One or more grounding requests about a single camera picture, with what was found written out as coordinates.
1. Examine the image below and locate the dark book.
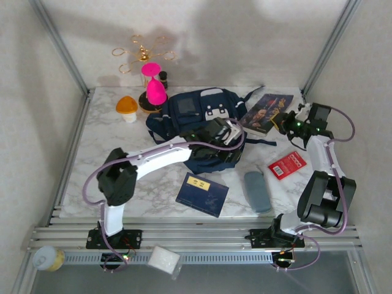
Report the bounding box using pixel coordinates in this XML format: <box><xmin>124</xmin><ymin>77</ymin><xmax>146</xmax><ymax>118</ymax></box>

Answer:
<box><xmin>238</xmin><ymin>93</ymin><xmax>295</xmax><ymax>138</ymax></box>

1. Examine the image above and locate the navy blue backpack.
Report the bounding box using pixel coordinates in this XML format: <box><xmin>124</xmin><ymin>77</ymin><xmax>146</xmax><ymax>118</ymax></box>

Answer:
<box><xmin>145</xmin><ymin>85</ymin><xmax>278</xmax><ymax>176</ymax></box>

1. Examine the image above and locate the red package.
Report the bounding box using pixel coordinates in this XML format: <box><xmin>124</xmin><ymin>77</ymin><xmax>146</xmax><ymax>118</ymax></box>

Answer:
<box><xmin>268</xmin><ymin>150</ymin><xmax>308</xmax><ymax>181</ymax></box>

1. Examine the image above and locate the blue booklet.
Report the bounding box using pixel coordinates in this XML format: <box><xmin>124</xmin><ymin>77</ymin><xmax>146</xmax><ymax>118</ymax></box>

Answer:
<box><xmin>175</xmin><ymin>171</ymin><xmax>230</xmax><ymax>219</ymax></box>

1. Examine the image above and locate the grey pencil case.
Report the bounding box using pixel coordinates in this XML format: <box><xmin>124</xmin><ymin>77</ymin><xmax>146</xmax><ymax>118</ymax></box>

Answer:
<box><xmin>243</xmin><ymin>170</ymin><xmax>273</xmax><ymax>214</ymax></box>

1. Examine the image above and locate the pink goblet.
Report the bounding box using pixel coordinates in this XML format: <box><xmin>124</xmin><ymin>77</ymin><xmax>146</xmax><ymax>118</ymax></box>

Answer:
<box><xmin>140</xmin><ymin>62</ymin><xmax>168</xmax><ymax>107</ymax></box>

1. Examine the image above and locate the orange mushroom-shaped container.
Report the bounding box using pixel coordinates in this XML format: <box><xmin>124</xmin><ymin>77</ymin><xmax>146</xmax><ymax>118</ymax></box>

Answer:
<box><xmin>115</xmin><ymin>95</ymin><xmax>138</xmax><ymax>124</ymax></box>

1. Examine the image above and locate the white plastic packet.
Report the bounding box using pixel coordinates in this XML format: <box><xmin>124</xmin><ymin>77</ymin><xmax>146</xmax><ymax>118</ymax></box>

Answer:
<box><xmin>147</xmin><ymin>244</ymin><xmax>181</xmax><ymax>274</ymax></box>

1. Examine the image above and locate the tape roll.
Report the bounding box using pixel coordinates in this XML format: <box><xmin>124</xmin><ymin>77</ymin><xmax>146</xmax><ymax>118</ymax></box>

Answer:
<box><xmin>32</xmin><ymin>246</ymin><xmax>66</xmax><ymax>273</ymax></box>

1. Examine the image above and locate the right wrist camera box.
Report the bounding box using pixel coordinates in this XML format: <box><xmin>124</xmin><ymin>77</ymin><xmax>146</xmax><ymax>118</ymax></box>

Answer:
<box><xmin>298</xmin><ymin>103</ymin><xmax>333</xmax><ymax>126</ymax></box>

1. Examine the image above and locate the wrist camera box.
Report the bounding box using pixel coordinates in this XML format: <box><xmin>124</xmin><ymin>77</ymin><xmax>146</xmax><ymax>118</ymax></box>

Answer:
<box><xmin>298</xmin><ymin>103</ymin><xmax>333</xmax><ymax>126</ymax></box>
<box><xmin>208</xmin><ymin>117</ymin><xmax>243</xmax><ymax>145</ymax></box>

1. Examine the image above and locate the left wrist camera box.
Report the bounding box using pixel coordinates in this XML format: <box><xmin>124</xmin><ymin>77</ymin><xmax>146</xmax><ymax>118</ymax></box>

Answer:
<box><xmin>208</xmin><ymin>117</ymin><xmax>243</xmax><ymax>145</ymax></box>

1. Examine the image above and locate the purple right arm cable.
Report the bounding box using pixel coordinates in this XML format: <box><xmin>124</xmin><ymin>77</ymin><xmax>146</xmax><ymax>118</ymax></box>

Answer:
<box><xmin>274</xmin><ymin>107</ymin><xmax>356</xmax><ymax>272</ymax></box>

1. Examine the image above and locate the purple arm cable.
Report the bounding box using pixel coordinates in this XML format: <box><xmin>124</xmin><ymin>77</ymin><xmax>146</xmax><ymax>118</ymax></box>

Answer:
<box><xmin>274</xmin><ymin>107</ymin><xmax>356</xmax><ymax>272</ymax></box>
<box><xmin>84</xmin><ymin>118</ymin><xmax>246</xmax><ymax>273</ymax></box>

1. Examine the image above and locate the aluminium rail frame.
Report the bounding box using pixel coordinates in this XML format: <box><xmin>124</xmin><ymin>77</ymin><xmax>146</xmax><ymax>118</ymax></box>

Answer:
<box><xmin>23</xmin><ymin>214</ymin><xmax>362</xmax><ymax>255</ymax></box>

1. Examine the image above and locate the aluminium frame post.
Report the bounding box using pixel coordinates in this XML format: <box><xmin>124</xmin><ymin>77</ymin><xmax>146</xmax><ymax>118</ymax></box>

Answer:
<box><xmin>301</xmin><ymin>0</ymin><xmax>363</xmax><ymax>96</ymax></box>
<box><xmin>29</xmin><ymin>0</ymin><xmax>92</xmax><ymax>96</ymax></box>

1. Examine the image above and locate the gold wire glass rack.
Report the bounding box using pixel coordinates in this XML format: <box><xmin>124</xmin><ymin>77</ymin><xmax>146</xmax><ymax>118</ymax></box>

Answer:
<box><xmin>111</xmin><ymin>34</ymin><xmax>178</xmax><ymax>115</ymax></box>

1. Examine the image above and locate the grey slotted cable tray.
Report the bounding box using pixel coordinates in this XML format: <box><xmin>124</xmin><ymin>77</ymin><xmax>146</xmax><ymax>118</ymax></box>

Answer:
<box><xmin>62</xmin><ymin>251</ymin><xmax>275</xmax><ymax>265</ymax></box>

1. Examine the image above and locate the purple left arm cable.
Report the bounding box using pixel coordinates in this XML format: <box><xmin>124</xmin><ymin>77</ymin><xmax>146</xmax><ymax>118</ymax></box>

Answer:
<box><xmin>84</xmin><ymin>118</ymin><xmax>246</xmax><ymax>273</ymax></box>

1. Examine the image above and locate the aluminium side rail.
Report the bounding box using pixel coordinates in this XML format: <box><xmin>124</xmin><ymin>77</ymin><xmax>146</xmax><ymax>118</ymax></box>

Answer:
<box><xmin>45</xmin><ymin>88</ymin><xmax>94</xmax><ymax>218</ymax></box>

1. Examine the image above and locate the aluminium frame strut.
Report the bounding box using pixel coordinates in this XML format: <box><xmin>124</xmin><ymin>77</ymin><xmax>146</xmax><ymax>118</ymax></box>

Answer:
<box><xmin>10</xmin><ymin>260</ymin><xmax>40</xmax><ymax>294</ymax></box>
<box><xmin>347</xmin><ymin>249</ymin><xmax>379</xmax><ymax>294</ymax></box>

